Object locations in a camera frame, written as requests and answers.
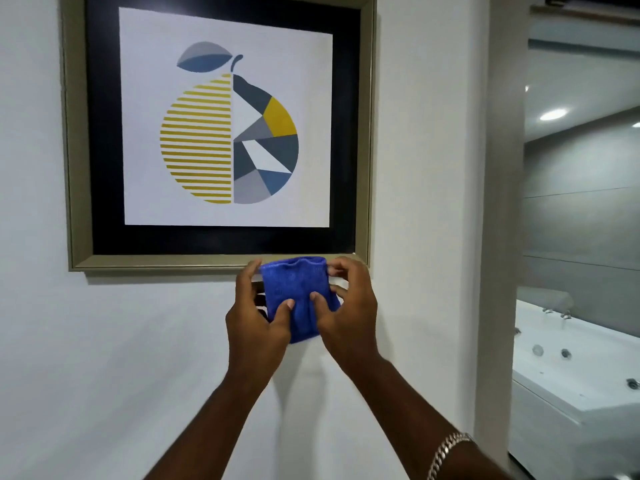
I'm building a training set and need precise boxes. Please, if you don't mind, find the blue microfibre cloth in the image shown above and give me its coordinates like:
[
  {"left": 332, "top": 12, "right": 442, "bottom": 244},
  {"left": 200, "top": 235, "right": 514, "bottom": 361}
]
[{"left": 260, "top": 256, "right": 342, "bottom": 344}]

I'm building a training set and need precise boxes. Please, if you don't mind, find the person's right hand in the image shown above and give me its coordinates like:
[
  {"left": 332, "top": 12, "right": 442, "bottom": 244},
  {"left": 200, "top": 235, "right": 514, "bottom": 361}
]
[{"left": 310, "top": 256, "right": 379, "bottom": 378}]

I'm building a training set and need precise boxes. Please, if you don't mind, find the white whirlpool bathtub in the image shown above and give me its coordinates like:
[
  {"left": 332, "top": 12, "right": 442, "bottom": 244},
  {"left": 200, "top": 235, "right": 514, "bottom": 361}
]
[{"left": 508, "top": 287, "right": 640, "bottom": 480}]

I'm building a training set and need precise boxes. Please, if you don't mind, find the framed fruit art picture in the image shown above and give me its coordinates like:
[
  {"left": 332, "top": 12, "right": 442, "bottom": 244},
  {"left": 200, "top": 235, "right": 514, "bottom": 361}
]
[{"left": 60, "top": 0, "right": 377, "bottom": 272}]

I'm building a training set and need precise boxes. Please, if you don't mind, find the person's right forearm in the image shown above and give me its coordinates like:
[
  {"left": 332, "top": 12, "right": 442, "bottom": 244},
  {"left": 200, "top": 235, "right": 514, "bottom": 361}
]
[{"left": 345, "top": 352, "right": 513, "bottom": 480}]

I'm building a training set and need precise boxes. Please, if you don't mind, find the person's left hand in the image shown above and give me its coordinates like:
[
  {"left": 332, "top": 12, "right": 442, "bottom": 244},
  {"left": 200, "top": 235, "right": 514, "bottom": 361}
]
[{"left": 225, "top": 259, "right": 296, "bottom": 388}]

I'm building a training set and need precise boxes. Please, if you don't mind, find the silver chain bracelet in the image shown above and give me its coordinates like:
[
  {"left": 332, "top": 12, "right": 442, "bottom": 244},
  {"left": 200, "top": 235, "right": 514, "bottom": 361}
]
[{"left": 426, "top": 433, "right": 475, "bottom": 480}]

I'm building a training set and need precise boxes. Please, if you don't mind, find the person's left forearm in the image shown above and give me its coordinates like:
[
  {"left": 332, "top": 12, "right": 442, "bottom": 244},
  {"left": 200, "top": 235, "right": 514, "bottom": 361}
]
[{"left": 144, "top": 367, "right": 281, "bottom": 480}]

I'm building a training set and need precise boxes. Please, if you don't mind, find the grey door frame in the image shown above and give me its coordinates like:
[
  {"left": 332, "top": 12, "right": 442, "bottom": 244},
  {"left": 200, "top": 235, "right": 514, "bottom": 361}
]
[{"left": 474, "top": 0, "right": 532, "bottom": 470}]

